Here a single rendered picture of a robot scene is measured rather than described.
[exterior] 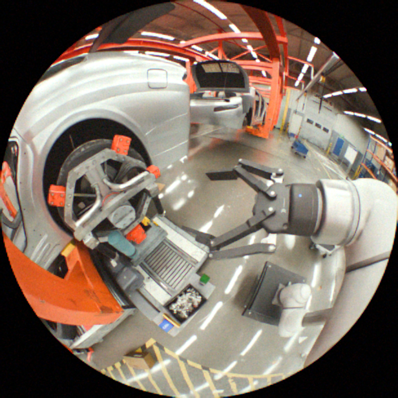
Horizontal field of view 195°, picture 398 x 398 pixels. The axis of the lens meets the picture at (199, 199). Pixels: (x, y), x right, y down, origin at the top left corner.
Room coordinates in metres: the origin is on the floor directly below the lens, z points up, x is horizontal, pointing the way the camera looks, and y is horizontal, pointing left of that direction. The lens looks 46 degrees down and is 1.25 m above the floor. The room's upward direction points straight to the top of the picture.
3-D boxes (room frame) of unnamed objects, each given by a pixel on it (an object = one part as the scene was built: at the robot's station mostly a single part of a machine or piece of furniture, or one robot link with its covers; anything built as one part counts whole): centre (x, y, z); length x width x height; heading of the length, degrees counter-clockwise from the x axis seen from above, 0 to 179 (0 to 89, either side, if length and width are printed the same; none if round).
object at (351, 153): (3.83, -9.47, 0.97); 1.50 x 0.50 x 1.95; 146
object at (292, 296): (-0.17, -0.66, 0.49); 0.18 x 0.16 x 0.22; 158
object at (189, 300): (-0.08, 0.07, 0.51); 0.20 x 0.14 x 0.13; 136
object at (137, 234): (0.40, 0.53, 0.48); 0.16 x 0.12 x 0.17; 54
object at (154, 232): (0.47, 0.64, 0.32); 0.40 x 0.30 x 0.28; 144
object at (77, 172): (0.37, 0.50, 0.85); 0.54 x 0.07 x 0.54; 144
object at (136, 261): (0.47, 0.64, 0.13); 0.50 x 0.36 x 0.10; 144
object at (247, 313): (-0.16, -0.66, 0.15); 0.50 x 0.50 x 0.30; 56
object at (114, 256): (0.10, 0.41, 0.83); 0.04 x 0.04 x 0.16
